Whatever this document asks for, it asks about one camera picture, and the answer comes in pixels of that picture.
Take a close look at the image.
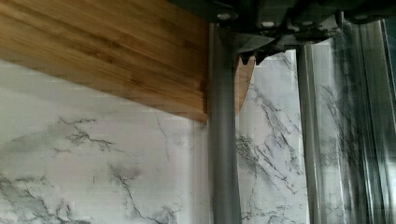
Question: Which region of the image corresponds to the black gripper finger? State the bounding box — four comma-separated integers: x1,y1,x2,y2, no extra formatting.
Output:
219,30,273,58

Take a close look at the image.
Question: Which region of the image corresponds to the bamboo cutting board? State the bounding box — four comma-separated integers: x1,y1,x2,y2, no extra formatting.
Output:
0,0,256,123

